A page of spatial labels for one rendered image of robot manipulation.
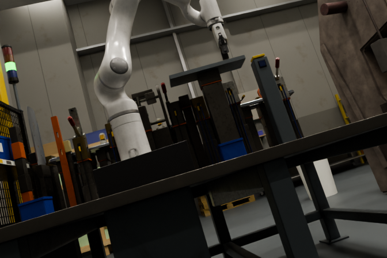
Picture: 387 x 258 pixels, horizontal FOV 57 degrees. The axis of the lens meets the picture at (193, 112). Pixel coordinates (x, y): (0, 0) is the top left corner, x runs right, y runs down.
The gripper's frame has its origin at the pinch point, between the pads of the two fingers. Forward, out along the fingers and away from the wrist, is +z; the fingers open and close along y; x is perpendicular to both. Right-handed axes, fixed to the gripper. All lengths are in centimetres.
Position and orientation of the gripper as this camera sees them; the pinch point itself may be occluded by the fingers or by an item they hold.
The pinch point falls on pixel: (225, 54)
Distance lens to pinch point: 179.5
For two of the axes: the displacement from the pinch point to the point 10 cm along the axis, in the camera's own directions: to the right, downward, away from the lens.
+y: 1.0, 1.8, 9.8
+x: -9.5, 3.0, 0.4
